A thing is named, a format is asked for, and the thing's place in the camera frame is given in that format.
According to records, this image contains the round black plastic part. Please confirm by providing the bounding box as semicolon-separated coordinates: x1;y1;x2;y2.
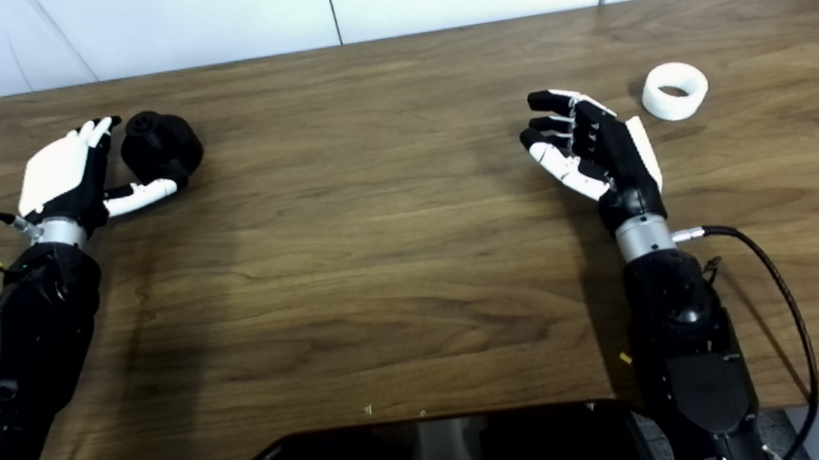
117;106;209;194

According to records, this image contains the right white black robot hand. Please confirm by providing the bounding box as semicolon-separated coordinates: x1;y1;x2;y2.
515;79;669;242

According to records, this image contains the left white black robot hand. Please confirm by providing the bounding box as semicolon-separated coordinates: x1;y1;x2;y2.
9;110;184;238

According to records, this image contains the white plastic ring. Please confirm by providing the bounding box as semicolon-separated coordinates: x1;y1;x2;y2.
638;59;712;124

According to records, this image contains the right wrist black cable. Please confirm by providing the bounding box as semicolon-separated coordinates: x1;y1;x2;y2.
671;216;819;460

